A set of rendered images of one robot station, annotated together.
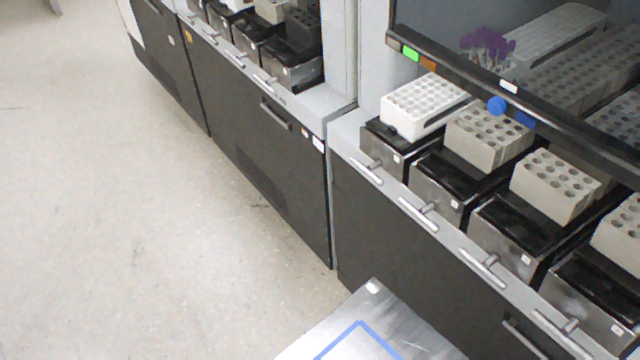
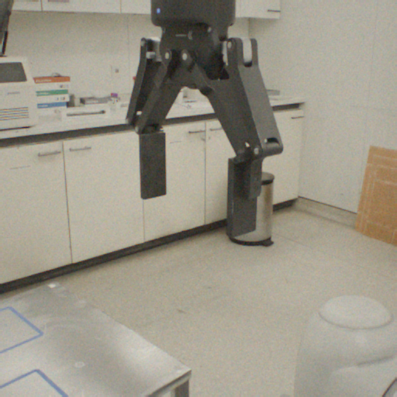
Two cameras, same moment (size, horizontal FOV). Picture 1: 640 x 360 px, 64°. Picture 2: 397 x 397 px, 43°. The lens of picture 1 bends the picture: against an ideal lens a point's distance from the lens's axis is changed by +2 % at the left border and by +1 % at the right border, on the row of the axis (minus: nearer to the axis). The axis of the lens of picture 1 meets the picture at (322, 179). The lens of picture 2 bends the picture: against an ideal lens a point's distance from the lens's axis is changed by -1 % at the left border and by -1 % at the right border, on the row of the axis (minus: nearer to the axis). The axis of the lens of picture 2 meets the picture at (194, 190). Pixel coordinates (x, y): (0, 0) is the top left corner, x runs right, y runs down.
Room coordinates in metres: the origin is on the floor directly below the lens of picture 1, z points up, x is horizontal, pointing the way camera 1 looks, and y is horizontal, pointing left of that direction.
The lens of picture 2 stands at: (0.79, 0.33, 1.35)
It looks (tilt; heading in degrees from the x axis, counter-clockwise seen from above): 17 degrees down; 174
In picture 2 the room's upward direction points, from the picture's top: straight up
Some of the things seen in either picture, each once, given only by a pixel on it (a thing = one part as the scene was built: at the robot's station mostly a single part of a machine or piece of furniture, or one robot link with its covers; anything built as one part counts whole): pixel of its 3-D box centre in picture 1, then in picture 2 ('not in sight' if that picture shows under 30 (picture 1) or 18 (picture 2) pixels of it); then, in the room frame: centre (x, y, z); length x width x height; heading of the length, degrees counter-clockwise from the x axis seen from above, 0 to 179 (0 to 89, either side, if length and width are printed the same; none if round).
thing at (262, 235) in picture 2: not in sight; (251, 207); (-2.45, 1.07, 0.23); 0.38 x 0.31 x 0.46; 33
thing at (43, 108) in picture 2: not in sight; (44, 108); (-2.43, -0.26, 0.94); 0.23 x 0.13 x 0.07; 127
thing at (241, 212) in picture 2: not in sight; (242, 195); (0.38, 0.41, 1.22); 0.03 x 0.01 x 0.07; 123
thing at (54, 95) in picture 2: not in sight; (46, 95); (-2.44, -0.24, 1.01); 0.23 x 0.12 x 0.08; 122
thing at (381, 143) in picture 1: (488, 90); not in sight; (0.94, -0.39, 0.78); 0.73 x 0.14 x 0.09; 123
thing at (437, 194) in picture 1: (545, 123); not in sight; (0.81, -0.47, 0.78); 0.73 x 0.14 x 0.09; 123
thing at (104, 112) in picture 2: not in sight; (83, 113); (-2.21, 0.00, 0.93); 0.30 x 0.10 x 0.06; 115
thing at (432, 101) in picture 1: (448, 93); not in sight; (0.86, -0.28, 0.83); 0.30 x 0.10 x 0.06; 123
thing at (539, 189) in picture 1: (543, 192); not in sight; (0.55, -0.36, 0.85); 0.12 x 0.02 x 0.06; 32
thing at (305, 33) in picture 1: (300, 30); not in sight; (1.15, 0.02, 0.85); 0.12 x 0.02 x 0.06; 33
